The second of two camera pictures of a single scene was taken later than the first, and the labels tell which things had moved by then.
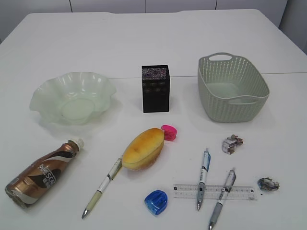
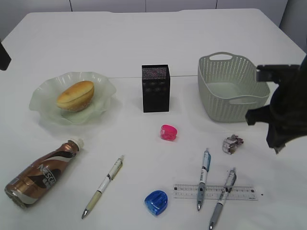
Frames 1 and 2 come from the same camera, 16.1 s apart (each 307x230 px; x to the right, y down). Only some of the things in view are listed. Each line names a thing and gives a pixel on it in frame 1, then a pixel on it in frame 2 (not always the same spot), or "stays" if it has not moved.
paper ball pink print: x=230 y=144 stays
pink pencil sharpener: x=170 y=132 stays
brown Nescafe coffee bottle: x=25 y=189 stays
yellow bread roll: x=143 y=148 to x=76 y=97
